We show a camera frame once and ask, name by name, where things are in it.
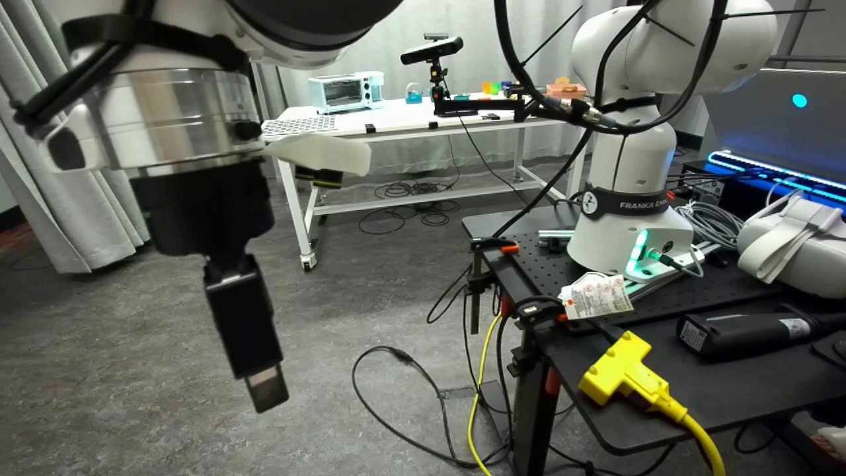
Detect white keyboard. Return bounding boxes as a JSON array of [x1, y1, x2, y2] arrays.
[[262, 115, 338, 141]]

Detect grey curtain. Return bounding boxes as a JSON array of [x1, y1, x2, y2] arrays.
[[0, 0, 154, 275]]

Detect light blue toaster oven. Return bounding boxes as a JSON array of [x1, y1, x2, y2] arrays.
[[308, 71, 386, 114]]

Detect white table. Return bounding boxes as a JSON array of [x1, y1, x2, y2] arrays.
[[261, 98, 590, 272]]

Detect black clamp with orange trim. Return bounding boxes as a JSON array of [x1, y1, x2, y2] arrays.
[[467, 236, 521, 335], [506, 296, 564, 399]]

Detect silver metal bar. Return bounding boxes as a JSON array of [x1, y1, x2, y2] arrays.
[[537, 229, 577, 253]]

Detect orange basket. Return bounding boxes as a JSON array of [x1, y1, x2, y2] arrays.
[[546, 77, 588, 101]]

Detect white warning tags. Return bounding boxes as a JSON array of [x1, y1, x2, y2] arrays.
[[558, 271, 635, 322]]

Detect black power brick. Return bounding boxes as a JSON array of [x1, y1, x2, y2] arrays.
[[676, 309, 846, 363]]

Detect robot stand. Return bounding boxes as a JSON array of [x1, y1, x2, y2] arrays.
[[461, 204, 846, 476]]

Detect grey computer with blue lights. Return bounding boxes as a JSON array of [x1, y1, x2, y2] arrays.
[[699, 66, 846, 204]]

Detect white headset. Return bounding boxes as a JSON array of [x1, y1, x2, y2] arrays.
[[736, 194, 846, 299]]

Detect heap of black cables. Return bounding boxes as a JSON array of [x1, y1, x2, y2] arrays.
[[358, 177, 462, 236]]

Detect black cable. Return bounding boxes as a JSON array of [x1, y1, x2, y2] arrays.
[[351, 345, 515, 471]]

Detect camera on mount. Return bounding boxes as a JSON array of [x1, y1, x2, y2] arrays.
[[400, 33, 549, 124]]

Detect yellow cable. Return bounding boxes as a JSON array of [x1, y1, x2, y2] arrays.
[[467, 311, 504, 476]]

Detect yellow plug with yellow cable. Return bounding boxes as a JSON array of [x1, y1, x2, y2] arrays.
[[579, 331, 728, 476]]

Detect coil of grey cable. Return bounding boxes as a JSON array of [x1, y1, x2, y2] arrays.
[[674, 201, 746, 251]]

